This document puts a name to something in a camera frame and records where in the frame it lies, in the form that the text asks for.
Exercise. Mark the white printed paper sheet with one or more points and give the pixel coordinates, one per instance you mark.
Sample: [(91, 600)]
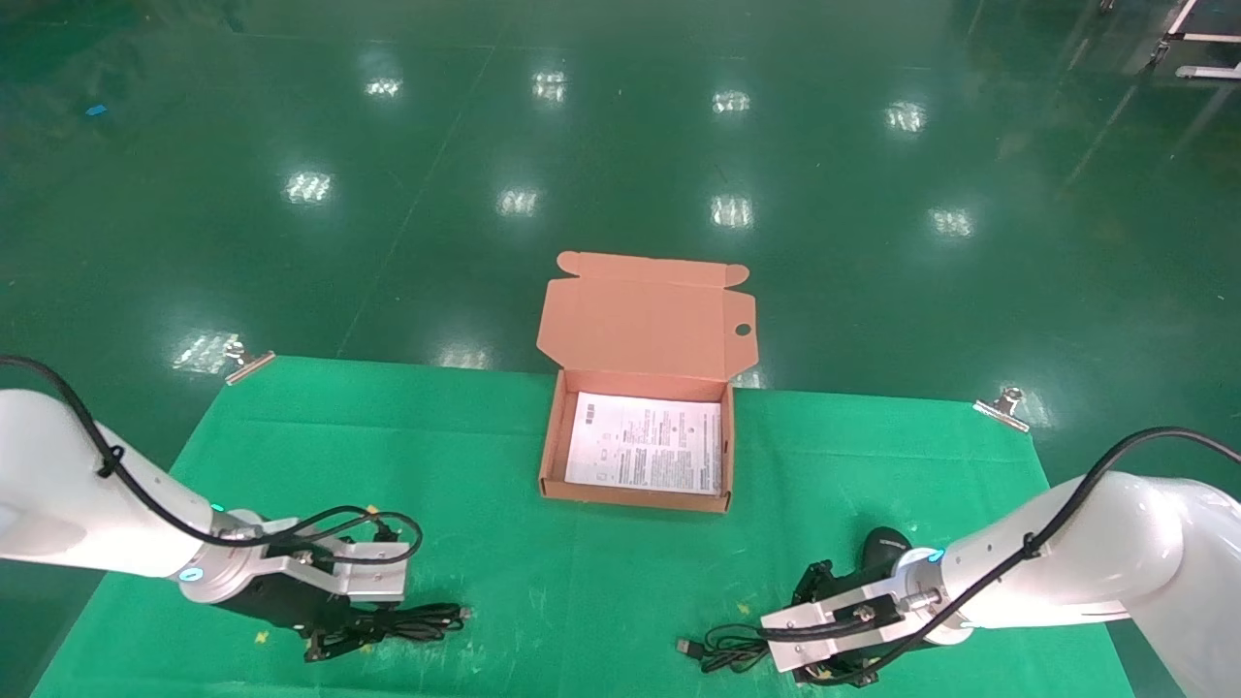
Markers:
[(645, 441)]

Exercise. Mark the open brown cardboard box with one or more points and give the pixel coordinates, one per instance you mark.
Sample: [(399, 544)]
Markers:
[(645, 320)]

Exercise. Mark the white table leg frame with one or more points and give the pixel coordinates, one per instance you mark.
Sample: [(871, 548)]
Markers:
[(1202, 39)]

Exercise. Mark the green table cloth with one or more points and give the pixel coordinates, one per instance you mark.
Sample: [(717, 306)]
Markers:
[(543, 601)]

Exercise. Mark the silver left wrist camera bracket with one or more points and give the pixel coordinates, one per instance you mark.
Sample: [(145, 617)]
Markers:
[(378, 582)]

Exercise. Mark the silver metal binder clip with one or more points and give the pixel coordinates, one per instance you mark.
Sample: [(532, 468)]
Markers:
[(1003, 407), (247, 364)]

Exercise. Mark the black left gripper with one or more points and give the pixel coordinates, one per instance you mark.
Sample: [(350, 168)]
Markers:
[(281, 603)]

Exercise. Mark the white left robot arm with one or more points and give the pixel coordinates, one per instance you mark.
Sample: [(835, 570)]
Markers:
[(78, 504)]

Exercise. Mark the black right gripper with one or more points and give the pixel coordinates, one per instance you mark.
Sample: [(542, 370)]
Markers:
[(884, 548)]

